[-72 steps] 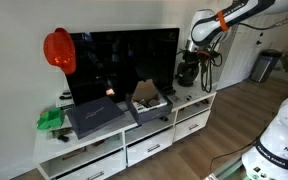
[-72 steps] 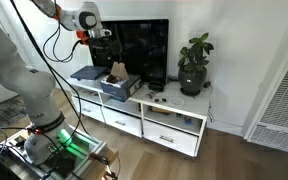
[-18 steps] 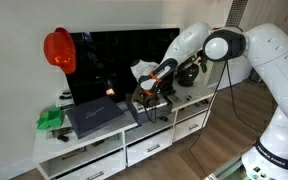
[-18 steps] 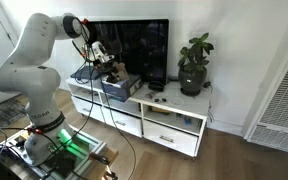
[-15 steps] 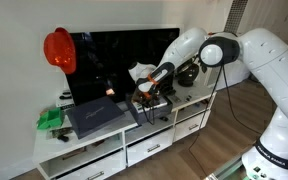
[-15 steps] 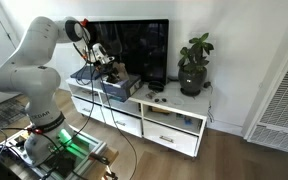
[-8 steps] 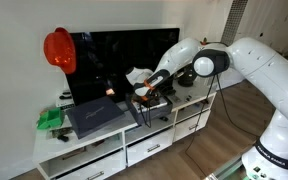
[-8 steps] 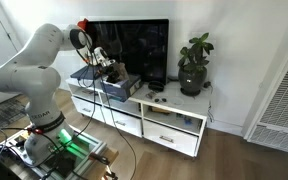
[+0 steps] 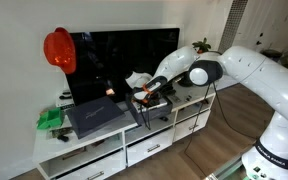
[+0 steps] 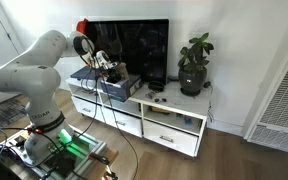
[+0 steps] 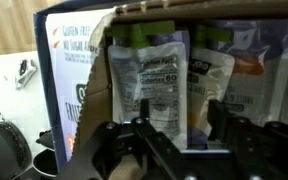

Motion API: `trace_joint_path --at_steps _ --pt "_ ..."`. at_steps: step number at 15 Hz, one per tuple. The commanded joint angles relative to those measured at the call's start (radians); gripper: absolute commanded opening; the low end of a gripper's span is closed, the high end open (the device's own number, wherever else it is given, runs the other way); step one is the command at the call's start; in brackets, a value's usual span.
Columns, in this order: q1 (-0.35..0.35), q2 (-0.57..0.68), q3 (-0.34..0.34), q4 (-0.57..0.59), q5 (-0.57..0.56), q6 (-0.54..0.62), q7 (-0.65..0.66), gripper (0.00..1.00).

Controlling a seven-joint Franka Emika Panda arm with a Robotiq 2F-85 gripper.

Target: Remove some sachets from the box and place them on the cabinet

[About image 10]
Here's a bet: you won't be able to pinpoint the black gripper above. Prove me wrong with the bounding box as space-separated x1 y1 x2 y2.
101 56 126 82

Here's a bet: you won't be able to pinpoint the black flat screen TV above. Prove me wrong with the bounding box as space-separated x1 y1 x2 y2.
83 18 170 86

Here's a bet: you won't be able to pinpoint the aluminium robot mounting table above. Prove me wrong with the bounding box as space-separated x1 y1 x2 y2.
0 124 120 180

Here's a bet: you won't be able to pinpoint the black plant pot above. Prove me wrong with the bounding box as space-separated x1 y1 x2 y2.
178 66 208 98

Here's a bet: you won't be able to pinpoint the small blue shelf items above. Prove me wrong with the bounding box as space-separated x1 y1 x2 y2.
175 113 195 126

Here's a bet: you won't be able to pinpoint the white drawer with metal handle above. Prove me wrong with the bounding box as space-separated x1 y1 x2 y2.
143 119 199 158
72 96 105 124
103 108 143 138

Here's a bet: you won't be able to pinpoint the grey patterned rug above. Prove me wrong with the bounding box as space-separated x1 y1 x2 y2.
0 94 30 129

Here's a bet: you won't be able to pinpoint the orange and black clamp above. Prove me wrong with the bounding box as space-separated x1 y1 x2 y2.
88 151 112 166
103 169 119 180

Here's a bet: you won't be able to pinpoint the brown shelf item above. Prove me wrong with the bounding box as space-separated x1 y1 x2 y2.
149 105 172 115

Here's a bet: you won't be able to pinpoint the black power cable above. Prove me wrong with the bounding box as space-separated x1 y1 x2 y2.
207 99 216 124

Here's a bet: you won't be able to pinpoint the dark blue cardboard box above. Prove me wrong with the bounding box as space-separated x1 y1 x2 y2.
98 71 143 103

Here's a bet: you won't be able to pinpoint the black headphones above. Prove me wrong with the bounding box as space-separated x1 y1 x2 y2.
147 80 166 93

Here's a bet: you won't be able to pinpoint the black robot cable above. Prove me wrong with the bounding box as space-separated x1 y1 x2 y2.
97 66 140 180

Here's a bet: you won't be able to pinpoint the green leafy plant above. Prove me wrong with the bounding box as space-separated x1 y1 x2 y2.
177 32 215 74

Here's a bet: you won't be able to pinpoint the white TV cabinet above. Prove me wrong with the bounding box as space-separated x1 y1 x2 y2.
65 74 213 158

